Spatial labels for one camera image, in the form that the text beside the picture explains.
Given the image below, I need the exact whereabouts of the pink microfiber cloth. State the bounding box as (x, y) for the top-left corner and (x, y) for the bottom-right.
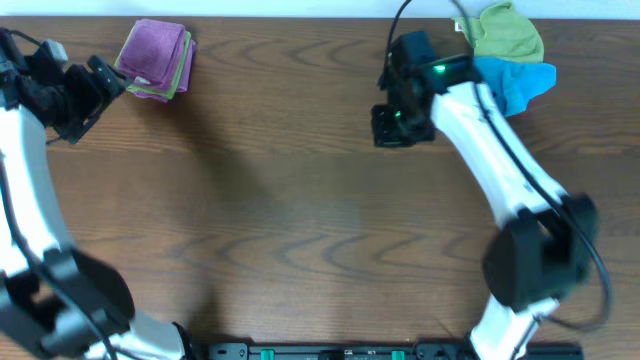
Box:
(116, 19), (186, 92)

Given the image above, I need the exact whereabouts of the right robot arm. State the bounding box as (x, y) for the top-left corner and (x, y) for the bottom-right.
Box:
(371, 50), (606, 359)

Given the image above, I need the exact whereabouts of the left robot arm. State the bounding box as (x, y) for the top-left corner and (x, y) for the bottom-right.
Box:
(1, 55), (193, 359)

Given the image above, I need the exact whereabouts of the folded pink cloth under green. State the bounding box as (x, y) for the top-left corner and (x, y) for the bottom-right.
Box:
(133, 40), (196, 103)

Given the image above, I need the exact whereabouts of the crumpled blue cloth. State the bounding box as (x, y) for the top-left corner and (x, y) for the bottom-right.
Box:
(474, 57), (557, 117)

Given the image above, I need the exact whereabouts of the crumpled green cloth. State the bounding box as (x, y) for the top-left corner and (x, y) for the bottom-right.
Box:
(453, 1), (544, 63)

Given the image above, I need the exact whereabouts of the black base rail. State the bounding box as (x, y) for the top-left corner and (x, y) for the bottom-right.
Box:
(199, 340), (585, 360)

